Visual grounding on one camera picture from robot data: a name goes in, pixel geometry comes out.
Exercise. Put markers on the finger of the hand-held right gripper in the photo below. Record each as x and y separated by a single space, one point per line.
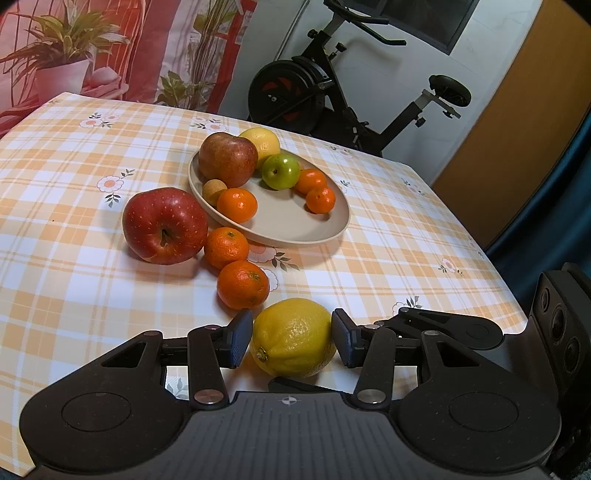
480 331
295 384

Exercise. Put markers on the pale red apple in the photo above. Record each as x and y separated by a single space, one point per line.
228 159

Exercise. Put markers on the dark window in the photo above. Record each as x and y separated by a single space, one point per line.
429 18

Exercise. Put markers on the orange wooden door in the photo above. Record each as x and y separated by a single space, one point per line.
521 138

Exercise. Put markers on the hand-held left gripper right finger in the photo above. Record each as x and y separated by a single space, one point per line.
344 341

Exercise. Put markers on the tan longan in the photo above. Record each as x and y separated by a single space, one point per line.
213 190

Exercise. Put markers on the beige round plate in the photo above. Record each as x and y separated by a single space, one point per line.
281 217

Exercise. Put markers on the orange tangerine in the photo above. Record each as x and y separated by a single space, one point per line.
226 247
237 204
242 284
311 179
320 198

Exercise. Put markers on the teal curtain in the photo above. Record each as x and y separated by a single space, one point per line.
554 230

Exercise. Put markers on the pink printed backdrop cloth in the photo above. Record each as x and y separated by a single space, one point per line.
27 27

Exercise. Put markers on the green apple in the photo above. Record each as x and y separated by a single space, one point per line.
279 171

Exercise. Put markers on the orange checked floral tablecloth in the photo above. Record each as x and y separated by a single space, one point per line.
92 300

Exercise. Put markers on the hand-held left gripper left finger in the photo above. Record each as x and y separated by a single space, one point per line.
240 341

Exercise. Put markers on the dark red apple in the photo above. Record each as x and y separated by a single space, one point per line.
161 221

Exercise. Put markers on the black exercise bike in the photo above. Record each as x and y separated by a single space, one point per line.
281 92

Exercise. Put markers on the yellow lemon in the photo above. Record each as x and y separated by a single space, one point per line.
265 143
291 337

